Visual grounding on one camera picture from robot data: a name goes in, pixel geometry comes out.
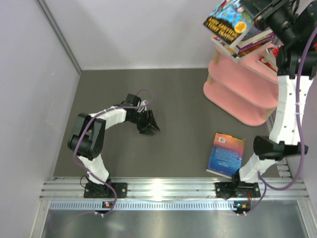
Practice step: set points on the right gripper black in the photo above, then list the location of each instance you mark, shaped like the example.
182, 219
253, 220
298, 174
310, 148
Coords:
259, 13

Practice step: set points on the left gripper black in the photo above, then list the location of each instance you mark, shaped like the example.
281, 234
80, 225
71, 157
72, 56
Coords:
145, 121

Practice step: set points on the purple 117-storey treehouse book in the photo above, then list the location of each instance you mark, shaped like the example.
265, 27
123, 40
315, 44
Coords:
241, 45

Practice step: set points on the red starred book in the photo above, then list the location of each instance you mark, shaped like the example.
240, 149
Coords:
275, 52

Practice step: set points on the red 13-storey treehouse book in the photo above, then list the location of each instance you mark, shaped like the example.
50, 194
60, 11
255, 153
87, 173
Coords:
270, 67

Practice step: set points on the black yellow book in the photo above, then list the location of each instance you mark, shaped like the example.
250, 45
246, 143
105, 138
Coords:
230, 22

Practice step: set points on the dark brown paperback book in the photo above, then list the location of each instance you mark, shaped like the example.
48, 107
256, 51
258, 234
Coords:
244, 54

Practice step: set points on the Roald Dahl Charlie book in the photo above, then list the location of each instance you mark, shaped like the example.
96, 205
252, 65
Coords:
222, 47

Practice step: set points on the blue orange paperback book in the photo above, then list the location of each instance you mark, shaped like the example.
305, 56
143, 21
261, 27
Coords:
226, 155

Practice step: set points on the yellow illustrated paperback book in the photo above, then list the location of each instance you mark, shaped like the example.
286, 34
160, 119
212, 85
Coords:
269, 55

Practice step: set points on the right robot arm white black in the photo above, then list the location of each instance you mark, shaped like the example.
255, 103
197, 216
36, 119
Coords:
296, 68

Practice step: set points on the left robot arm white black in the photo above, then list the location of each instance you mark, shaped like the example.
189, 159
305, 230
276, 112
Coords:
87, 140

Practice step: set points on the pink three-tier shelf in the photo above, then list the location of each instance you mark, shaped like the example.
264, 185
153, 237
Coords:
244, 89

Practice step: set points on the aluminium mounting rail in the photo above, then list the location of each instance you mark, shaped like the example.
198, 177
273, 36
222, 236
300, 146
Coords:
163, 189

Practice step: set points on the perforated cable duct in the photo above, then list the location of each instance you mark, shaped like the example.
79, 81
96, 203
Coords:
208, 205

